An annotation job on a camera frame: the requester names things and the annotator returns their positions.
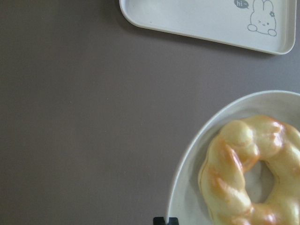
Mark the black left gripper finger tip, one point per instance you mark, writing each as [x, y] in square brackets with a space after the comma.
[161, 221]

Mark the twisted glazed donut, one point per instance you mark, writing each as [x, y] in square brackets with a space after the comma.
[238, 146]

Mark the cream rabbit tray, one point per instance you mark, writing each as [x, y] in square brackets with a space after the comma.
[267, 26]

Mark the white round plate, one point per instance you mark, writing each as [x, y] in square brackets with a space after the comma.
[186, 202]

